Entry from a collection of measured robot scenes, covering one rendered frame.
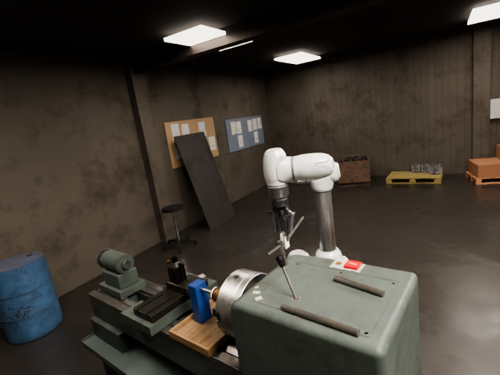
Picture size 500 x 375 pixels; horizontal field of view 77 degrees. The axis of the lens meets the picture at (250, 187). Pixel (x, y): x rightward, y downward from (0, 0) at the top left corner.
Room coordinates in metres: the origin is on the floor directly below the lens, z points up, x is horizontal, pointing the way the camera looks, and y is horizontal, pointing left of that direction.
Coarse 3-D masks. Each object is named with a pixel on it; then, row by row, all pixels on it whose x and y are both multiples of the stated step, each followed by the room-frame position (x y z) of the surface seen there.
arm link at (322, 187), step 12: (336, 168) 1.75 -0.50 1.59; (312, 180) 1.76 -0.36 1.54; (324, 180) 1.74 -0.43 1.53; (336, 180) 1.76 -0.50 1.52; (324, 192) 1.76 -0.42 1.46; (324, 204) 1.76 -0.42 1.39; (324, 216) 1.76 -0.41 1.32; (324, 228) 1.76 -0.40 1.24; (324, 240) 1.76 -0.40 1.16; (324, 252) 1.76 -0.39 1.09; (336, 252) 1.75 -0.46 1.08
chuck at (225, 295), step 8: (232, 272) 1.38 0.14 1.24; (240, 272) 1.37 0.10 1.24; (248, 272) 1.36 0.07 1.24; (232, 280) 1.33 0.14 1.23; (240, 280) 1.31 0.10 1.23; (224, 288) 1.30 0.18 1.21; (232, 288) 1.28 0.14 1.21; (224, 296) 1.27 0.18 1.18; (232, 296) 1.25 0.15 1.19; (216, 304) 1.28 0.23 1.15; (224, 304) 1.25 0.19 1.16; (216, 312) 1.27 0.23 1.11; (224, 312) 1.24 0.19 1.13; (224, 320) 1.23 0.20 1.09; (224, 328) 1.25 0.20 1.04; (232, 336) 1.25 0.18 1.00
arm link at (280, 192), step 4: (268, 188) 1.32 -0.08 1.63; (272, 188) 1.30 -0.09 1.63; (276, 188) 1.29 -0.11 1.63; (280, 188) 1.29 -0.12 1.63; (284, 188) 1.30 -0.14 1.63; (288, 188) 1.32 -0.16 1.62; (268, 192) 1.33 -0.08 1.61; (272, 192) 1.30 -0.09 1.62; (276, 192) 1.29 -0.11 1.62; (280, 192) 1.29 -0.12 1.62; (284, 192) 1.30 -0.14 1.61; (288, 192) 1.32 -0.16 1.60; (272, 196) 1.30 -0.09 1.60; (276, 196) 1.29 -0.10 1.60; (280, 196) 1.29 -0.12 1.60; (284, 196) 1.30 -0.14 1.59
